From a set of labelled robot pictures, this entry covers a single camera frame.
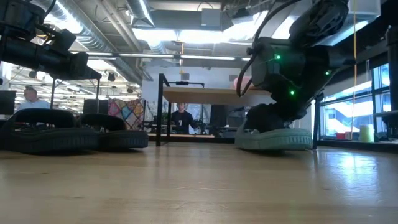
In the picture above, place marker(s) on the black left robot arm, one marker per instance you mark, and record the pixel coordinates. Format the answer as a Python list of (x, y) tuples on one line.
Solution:
[(46, 59)]

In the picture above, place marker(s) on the black slide sandal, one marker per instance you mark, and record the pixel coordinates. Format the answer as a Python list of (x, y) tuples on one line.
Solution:
[(46, 140), (124, 138)]

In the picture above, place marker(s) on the person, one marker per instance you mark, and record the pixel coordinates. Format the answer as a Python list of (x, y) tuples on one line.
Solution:
[(183, 119), (32, 102)]

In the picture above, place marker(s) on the silver ceiling duct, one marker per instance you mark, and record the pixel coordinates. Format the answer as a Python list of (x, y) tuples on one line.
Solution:
[(93, 34)]

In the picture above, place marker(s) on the black aluminium table frame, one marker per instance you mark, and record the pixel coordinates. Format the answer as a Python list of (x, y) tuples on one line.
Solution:
[(392, 77)]

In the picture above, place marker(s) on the wooden shelf with black frame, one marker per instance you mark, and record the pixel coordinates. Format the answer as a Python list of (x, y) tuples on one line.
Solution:
[(205, 96)]

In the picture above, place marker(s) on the red cup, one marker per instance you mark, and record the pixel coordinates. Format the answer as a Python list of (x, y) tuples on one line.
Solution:
[(340, 136)]

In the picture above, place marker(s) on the colourful patchwork panel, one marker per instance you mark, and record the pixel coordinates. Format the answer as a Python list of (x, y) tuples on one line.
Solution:
[(127, 113)]

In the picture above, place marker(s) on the black office monitor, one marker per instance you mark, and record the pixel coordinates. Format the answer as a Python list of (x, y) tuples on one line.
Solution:
[(94, 106), (7, 102)]

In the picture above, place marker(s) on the dark green slide sandal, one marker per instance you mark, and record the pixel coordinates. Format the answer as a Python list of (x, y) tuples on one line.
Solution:
[(273, 140)]

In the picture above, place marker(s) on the light green cylinder container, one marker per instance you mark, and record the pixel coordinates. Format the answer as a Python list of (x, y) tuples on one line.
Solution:
[(367, 133)]

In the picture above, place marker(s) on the long ceiling light strip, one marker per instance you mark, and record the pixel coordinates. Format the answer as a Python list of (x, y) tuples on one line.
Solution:
[(161, 56)]

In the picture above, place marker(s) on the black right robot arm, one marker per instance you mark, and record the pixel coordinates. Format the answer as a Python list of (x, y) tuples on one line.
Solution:
[(317, 18)]

